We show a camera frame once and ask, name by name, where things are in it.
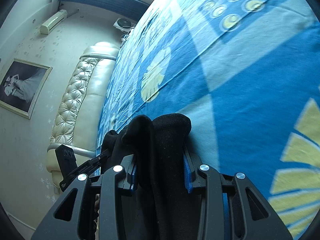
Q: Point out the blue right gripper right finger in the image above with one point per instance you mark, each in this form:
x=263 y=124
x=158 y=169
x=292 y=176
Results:
x=187 y=175

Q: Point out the white wall air conditioner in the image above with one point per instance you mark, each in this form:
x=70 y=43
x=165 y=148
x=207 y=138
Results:
x=47 y=27

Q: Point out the white electric fan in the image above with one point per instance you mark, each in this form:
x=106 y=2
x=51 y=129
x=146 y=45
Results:
x=124 y=25

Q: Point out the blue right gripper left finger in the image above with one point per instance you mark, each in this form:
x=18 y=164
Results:
x=133 y=178

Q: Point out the framed wall picture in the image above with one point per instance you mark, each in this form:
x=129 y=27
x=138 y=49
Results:
x=21 y=85

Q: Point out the cream tufted leather headboard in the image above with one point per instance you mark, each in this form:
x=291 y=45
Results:
x=78 y=115

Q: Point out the left blue curtain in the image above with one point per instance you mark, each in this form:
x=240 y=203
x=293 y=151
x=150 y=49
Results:
x=133 y=9

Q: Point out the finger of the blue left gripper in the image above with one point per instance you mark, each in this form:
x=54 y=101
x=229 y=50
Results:
x=105 y=154

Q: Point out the blue patterned bedspread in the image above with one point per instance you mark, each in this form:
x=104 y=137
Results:
x=246 y=73

